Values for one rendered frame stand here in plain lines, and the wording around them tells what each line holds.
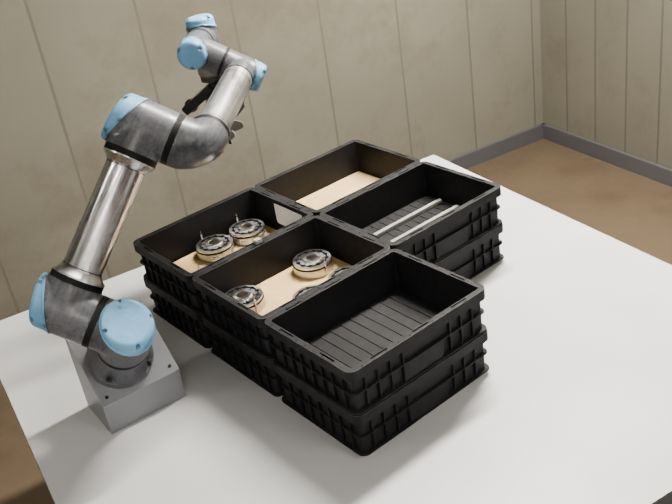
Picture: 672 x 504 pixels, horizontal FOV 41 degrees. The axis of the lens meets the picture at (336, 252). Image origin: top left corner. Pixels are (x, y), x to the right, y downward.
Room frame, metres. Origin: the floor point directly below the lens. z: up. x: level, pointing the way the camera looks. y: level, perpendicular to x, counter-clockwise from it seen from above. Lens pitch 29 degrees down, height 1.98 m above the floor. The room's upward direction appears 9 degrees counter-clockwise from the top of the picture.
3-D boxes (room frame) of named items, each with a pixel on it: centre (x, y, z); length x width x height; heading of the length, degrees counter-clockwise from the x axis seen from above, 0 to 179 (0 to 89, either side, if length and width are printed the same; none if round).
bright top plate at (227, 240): (2.18, 0.33, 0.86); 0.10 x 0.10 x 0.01
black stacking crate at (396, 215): (2.12, -0.21, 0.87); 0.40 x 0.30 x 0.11; 126
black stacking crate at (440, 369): (1.64, -0.06, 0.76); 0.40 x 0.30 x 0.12; 126
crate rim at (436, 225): (2.12, -0.21, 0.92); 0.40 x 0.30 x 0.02; 126
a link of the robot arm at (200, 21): (2.31, 0.25, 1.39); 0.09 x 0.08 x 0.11; 170
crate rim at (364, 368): (1.64, -0.06, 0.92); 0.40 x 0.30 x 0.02; 126
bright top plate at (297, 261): (2.01, 0.06, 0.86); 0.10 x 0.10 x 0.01
